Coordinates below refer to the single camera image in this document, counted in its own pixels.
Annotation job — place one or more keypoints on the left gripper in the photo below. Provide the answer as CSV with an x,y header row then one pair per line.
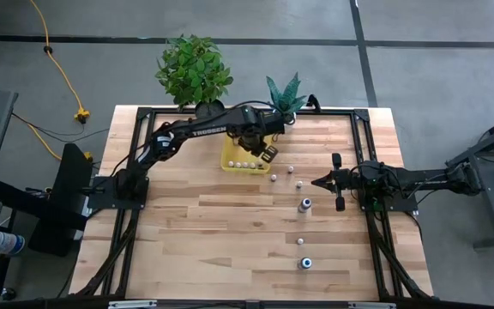
x,y
255,143

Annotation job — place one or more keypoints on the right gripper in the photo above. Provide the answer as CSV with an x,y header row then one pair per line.
x,y
350,180

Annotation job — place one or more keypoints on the small grey bottle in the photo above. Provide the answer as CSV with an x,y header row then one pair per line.
x,y
304,204

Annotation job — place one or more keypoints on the small dropper bottle orange label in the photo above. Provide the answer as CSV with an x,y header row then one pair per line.
x,y
300,241

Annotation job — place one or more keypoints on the large dark-capped coloring bottle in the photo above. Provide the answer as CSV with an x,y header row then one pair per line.
x,y
305,263

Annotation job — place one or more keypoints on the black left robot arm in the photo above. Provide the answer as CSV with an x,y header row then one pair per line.
x,y
204,129

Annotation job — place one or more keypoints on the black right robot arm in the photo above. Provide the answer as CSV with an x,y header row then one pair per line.
x,y
423,178

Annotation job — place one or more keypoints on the translucent yellow plastic bin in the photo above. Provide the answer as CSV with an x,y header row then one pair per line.
x,y
234,152

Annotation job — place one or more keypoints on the snake plant in white pot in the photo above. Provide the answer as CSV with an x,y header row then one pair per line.
x,y
287,96

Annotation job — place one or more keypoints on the leafy tree in black pot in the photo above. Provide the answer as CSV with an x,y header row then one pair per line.
x,y
193,73

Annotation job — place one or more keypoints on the silver aluminium extrusion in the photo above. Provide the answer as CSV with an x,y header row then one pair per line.
x,y
133,304
371,305

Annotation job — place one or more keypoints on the black metal stand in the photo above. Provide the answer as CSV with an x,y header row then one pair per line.
x,y
493,201

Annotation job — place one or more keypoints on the black equipment box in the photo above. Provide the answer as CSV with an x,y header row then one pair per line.
x,y
73,180

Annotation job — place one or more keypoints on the white container with blue base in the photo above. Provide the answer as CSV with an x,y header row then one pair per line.
x,y
7,243

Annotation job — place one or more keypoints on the black caster wheel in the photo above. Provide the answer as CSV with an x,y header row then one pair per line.
x,y
8,294

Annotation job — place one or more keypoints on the black aluminium table frame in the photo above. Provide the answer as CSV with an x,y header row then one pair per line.
x,y
337,112

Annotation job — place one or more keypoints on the black bracket on frame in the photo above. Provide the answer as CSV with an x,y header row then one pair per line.
x,y
313,103

